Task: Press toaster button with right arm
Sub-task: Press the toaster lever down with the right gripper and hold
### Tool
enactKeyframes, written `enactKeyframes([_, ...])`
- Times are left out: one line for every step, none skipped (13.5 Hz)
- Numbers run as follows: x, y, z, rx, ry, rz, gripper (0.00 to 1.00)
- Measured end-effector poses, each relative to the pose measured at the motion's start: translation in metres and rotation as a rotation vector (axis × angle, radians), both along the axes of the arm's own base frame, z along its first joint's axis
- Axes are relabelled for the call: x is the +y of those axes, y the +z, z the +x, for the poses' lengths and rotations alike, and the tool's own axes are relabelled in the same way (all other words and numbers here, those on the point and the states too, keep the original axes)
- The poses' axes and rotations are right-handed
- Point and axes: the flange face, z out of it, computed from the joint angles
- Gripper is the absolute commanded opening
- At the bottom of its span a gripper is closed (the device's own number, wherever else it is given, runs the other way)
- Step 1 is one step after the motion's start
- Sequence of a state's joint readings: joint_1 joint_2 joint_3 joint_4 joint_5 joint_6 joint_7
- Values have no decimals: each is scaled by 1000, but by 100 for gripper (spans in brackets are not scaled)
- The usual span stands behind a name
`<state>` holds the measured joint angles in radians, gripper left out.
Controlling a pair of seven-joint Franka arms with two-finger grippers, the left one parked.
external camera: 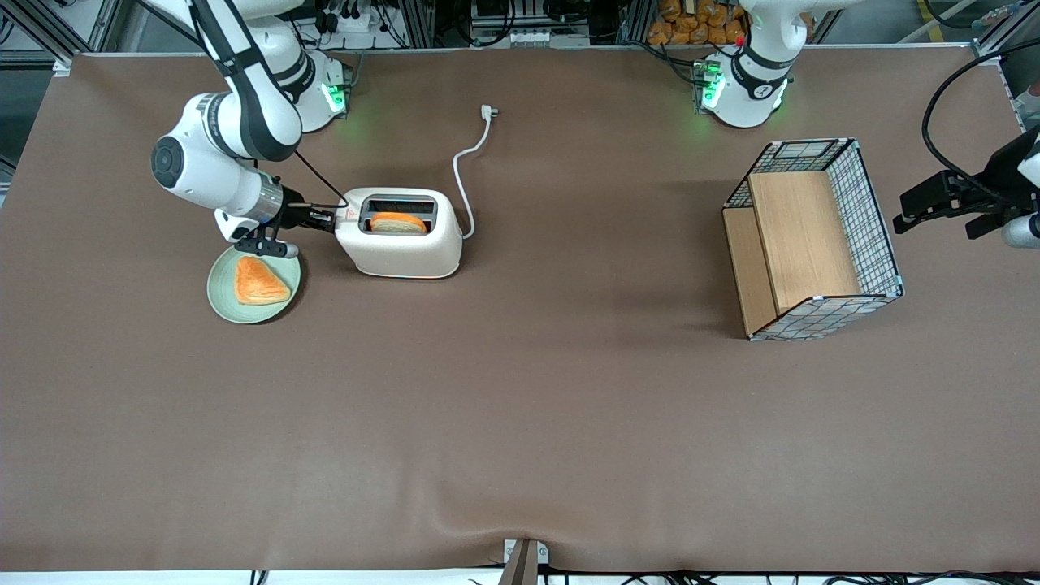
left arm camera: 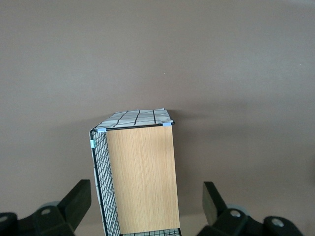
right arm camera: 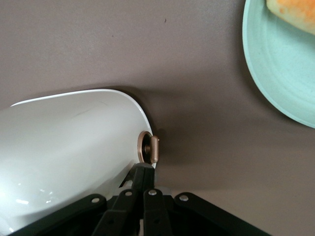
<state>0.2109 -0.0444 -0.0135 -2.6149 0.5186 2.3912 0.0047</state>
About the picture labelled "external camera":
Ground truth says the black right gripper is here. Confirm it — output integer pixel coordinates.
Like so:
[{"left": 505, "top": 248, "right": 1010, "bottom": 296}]
[{"left": 280, "top": 191, "right": 338, "bottom": 235}]

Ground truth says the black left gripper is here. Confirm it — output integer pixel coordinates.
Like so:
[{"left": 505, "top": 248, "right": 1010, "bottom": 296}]
[{"left": 894, "top": 128, "right": 1040, "bottom": 239}]

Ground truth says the white two-slot toaster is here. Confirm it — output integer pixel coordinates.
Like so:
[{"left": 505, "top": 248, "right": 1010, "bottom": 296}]
[{"left": 335, "top": 187, "right": 464, "bottom": 280}]

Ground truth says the white bread slice orange crust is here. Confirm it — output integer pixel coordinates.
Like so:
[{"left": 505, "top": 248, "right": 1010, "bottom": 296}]
[{"left": 370, "top": 212, "right": 428, "bottom": 236}]

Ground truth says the orange triangular pastry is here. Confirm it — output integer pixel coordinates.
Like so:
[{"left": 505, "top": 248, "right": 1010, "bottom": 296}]
[{"left": 234, "top": 255, "right": 293, "bottom": 306}]

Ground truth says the pale green round plate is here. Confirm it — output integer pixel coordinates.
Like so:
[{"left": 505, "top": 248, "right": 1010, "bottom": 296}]
[{"left": 206, "top": 244, "right": 302, "bottom": 325}]

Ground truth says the white power strip with plugs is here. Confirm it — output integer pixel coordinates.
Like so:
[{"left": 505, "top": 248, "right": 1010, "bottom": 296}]
[{"left": 313, "top": 0, "right": 383, "bottom": 33}]

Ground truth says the bag of orange bread rolls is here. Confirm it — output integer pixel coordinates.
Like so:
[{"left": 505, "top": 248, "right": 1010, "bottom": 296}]
[{"left": 648, "top": 0, "right": 748, "bottom": 47}]

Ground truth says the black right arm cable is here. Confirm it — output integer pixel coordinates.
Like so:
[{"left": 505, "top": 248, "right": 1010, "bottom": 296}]
[{"left": 294, "top": 149, "right": 351, "bottom": 211}]

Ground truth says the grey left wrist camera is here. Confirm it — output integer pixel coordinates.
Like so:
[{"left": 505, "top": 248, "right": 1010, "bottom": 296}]
[{"left": 1003, "top": 213, "right": 1040, "bottom": 249}]

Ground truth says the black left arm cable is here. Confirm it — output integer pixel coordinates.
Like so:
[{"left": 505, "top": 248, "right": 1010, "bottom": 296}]
[{"left": 921, "top": 39, "right": 1040, "bottom": 204}]

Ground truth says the wire basket with wooden shelf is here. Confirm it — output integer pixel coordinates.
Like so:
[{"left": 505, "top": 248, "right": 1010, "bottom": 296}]
[{"left": 721, "top": 137, "right": 905, "bottom": 342}]

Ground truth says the white toaster power cord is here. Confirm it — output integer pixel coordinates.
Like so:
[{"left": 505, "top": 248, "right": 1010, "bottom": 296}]
[{"left": 452, "top": 104, "right": 500, "bottom": 241}]

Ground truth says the black cable at arm base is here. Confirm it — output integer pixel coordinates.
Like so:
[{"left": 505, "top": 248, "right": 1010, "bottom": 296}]
[{"left": 638, "top": 41, "right": 701, "bottom": 84}]

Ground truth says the metal table edge bracket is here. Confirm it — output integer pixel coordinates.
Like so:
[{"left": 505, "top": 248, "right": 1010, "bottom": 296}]
[{"left": 500, "top": 538, "right": 550, "bottom": 585}]

